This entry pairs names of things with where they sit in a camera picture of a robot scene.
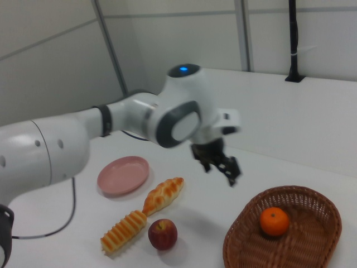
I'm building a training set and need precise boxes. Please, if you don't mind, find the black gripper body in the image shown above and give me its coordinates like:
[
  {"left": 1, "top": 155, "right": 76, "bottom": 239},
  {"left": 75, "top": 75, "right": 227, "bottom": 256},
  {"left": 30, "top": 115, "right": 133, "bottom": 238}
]
[{"left": 190, "top": 137, "right": 225, "bottom": 166}]

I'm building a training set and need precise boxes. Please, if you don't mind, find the braided toy bread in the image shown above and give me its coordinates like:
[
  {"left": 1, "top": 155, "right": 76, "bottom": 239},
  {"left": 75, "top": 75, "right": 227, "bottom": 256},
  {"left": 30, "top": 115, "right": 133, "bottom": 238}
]
[{"left": 142, "top": 176, "right": 185, "bottom": 217}]

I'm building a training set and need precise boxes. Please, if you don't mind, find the orange toy mandarin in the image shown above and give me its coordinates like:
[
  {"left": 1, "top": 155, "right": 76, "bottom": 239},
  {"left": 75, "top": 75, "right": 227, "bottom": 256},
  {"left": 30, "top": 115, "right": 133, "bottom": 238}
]
[{"left": 260, "top": 207, "right": 290, "bottom": 237}]

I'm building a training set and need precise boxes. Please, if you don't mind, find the red toy apple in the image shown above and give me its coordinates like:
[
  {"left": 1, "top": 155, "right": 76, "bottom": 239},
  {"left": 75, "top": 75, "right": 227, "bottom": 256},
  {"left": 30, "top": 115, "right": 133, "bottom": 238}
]
[{"left": 147, "top": 218, "right": 179, "bottom": 251}]

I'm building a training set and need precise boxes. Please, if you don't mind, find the ridged toy bread roll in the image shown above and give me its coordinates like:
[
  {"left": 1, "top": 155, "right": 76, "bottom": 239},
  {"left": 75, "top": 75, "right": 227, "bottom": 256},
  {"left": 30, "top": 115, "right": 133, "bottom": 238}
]
[{"left": 100, "top": 209, "right": 147, "bottom": 255}]

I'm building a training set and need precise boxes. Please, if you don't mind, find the pink plate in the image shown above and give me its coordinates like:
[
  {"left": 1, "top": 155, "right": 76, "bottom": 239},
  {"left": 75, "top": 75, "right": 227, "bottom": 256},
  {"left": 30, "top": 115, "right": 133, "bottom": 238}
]
[{"left": 97, "top": 155, "right": 150, "bottom": 195}]

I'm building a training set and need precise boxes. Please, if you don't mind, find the brown woven basket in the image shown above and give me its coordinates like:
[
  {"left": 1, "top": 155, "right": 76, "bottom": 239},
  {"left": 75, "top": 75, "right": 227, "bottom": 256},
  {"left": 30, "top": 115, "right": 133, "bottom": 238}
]
[{"left": 223, "top": 185, "right": 342, "bottom": 268}]

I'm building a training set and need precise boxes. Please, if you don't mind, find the black pole with base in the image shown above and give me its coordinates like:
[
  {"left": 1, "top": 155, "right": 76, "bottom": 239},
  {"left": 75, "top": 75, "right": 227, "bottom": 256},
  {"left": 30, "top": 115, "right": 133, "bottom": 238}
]
[{"left": 284, "top": 0, "right": 305, "bottom": 83}]

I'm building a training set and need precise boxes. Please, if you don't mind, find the grey upright partition post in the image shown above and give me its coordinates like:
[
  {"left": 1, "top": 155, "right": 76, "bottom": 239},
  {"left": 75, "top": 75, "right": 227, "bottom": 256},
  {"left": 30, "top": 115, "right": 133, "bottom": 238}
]
[{"left": 238, "top": 0, "right": 255, "bottom": 72}]

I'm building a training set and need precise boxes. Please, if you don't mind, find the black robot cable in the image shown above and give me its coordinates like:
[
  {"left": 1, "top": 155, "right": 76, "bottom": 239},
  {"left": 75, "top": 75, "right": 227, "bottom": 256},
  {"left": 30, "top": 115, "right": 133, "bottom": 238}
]
[{"left": 11, "top": 130, "right": 149, "bottom": 240}]

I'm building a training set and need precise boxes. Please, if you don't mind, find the grey slanted partition post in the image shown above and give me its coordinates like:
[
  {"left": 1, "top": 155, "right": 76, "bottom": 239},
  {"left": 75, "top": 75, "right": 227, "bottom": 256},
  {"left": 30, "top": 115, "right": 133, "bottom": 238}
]
[{"left": 91, "top": 0, "right": 129, "bottom": 97}]

